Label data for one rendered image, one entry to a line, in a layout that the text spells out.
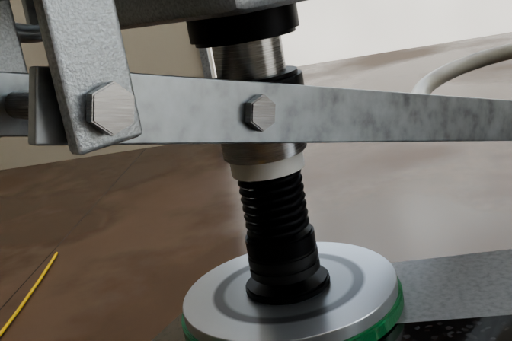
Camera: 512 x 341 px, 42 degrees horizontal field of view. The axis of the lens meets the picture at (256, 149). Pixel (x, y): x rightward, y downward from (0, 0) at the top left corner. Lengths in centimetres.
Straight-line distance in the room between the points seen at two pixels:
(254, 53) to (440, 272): 31
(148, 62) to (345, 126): 486
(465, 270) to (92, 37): 46
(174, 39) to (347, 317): 486
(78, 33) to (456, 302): 43
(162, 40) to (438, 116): 474
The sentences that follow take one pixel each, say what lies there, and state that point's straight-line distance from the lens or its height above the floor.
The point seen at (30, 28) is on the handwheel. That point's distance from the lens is 67.
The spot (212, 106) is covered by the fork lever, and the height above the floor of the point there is 106.
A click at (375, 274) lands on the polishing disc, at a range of 68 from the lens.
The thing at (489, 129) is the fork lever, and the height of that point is 94.
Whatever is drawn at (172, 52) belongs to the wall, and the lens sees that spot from 541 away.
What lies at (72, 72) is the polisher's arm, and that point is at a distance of 43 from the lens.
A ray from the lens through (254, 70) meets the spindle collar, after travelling 59.
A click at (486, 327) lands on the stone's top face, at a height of 83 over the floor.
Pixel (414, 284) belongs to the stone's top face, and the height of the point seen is 83.
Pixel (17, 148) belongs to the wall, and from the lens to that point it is 594.
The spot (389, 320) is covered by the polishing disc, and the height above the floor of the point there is 84.
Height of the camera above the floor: 115
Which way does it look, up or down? 14 degrees down
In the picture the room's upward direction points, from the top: 10 degrees counter-clockwise
